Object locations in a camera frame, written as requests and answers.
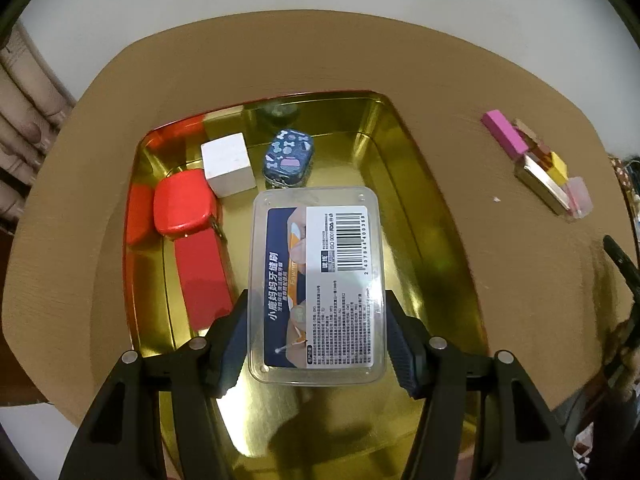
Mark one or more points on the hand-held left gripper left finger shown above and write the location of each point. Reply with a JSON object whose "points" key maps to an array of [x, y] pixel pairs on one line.
{"points": [[231, 352]]}

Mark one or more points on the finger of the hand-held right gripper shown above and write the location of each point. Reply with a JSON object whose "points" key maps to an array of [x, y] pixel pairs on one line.
{"points": [[622, 262]]}

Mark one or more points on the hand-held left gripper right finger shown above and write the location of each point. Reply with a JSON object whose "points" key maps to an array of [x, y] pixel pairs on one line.
{"points": [[402, 355]]}

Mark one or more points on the clear pink plastic box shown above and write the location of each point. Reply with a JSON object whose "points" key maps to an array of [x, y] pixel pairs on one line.
{"points": [[580, 196]]}

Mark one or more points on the clear labelled plastic box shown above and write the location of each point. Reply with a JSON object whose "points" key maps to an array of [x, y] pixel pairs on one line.
{"points": [[325, 285]]}

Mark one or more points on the gold metallic box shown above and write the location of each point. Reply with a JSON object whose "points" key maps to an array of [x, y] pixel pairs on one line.
{"points": [[541, 184]]}

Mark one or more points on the yellow block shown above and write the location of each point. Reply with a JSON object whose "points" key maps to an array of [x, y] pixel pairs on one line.
{"points": [[558, 166]]}

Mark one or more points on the gold tin tray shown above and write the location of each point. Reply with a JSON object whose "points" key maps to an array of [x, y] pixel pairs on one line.
{"points": [[420, 240]]}

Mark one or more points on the wooden block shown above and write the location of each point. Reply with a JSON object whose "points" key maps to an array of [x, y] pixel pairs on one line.
{"points": [[529, 132]]}

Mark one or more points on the pink rectangular block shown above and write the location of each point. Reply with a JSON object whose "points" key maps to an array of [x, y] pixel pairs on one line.
{"points": [[504, 131]]}

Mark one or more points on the red rectangular block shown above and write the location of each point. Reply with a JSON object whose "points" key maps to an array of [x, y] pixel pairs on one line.
{"points": [[202, 280]]}

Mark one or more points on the red rounded case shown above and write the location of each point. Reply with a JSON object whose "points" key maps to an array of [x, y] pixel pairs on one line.
{"points": [[184, 202]]}

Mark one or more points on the white cube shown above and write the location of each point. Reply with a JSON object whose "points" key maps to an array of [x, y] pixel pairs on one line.
{"points": [[227, 162]]}

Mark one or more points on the blue patterned small tin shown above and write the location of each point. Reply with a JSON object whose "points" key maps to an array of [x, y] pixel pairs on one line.
{"points": [[289, 157]]}

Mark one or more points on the brown tablecloth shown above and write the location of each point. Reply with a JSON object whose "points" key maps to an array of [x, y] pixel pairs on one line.
{"points": [[350, 55]]}

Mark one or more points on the beige patterned curtain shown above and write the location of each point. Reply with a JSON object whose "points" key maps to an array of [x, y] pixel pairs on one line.
{"points": [[30, 105]]}

